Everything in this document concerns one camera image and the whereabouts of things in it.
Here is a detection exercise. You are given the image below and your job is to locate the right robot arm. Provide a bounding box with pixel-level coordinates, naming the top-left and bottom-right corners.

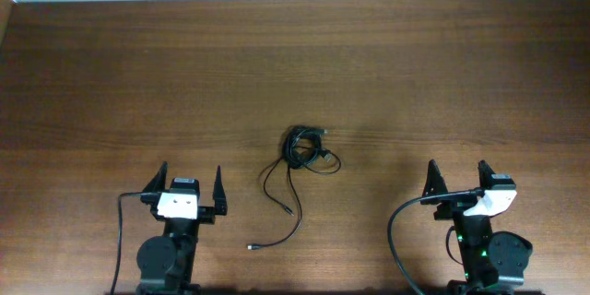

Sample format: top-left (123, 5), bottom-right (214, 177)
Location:
top-left (422, 159), bottom-right (533, 294)

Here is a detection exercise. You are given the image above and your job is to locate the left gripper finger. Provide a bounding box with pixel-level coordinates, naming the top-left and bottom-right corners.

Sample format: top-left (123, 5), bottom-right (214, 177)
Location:
top-left (142, 161), bottom-right (168, 194)
top-left (212, 166), bottom-right (227, 207)

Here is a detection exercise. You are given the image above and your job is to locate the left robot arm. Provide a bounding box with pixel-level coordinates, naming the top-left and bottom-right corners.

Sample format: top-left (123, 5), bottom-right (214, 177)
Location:
top-left (136, 162), bottom-right (228, 295)

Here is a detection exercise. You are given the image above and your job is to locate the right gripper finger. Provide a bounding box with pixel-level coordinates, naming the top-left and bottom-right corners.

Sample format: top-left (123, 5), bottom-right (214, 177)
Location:
top-left (478, 159), bottom-right (494, 190)
top-left (422, 159), bottom-right (448, 197)

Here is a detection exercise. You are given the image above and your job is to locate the black USB cable thin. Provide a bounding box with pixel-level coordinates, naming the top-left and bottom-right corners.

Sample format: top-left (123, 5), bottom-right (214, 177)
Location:
top-left (247, 151), bottom-right (303, 251)

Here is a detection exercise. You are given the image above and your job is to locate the black USB cable thick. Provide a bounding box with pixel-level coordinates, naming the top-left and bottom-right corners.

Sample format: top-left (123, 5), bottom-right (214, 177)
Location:
top-left (281, 125), bottom-right (342, 175)

